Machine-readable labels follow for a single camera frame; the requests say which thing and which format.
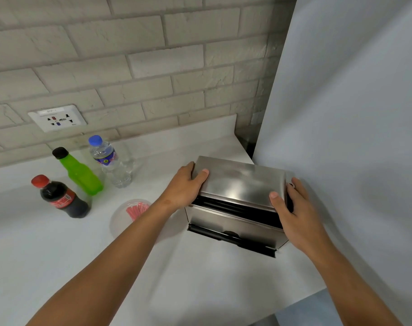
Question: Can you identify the person's left hand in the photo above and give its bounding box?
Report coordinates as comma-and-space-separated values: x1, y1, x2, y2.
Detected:
157, 162, 210, 213

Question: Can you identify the person's right hand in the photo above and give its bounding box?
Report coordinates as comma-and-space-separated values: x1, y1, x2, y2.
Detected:
269, 177, 329, 258

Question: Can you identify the stainless steel dispenser box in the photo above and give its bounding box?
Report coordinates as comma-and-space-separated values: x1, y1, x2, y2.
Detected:
185, 156, 295, 259

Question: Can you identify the person's right forearm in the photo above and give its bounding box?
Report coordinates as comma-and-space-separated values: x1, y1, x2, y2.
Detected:
306, 234, 402, 326

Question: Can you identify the person's left forearm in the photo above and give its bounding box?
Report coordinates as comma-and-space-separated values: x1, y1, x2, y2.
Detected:
26, 199, 178, 326

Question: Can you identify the bundle of pink sachets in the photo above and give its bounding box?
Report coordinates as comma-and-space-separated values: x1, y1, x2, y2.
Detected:
126, 203, 149, 222

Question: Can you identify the clear round plastic container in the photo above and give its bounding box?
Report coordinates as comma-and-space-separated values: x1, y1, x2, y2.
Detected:
110, 199, 159, 240

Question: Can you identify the clear water bottle blue cap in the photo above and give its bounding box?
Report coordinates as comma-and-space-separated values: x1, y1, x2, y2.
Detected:
88, 135, 134, 188

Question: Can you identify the white tall cabinet panel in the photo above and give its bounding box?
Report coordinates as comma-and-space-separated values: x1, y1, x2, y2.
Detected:
253, 0, 412, 326

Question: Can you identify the green bottle with black cap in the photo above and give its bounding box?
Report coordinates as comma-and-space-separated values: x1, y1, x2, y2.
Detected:
52, 147, 104, 196

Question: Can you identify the cola bottle with red cap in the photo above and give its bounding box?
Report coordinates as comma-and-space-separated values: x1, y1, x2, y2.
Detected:
31, 175, 91, 219

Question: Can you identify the white wall power socket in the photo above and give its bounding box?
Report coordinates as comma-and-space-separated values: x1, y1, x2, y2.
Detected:
27, 104, 88, 133

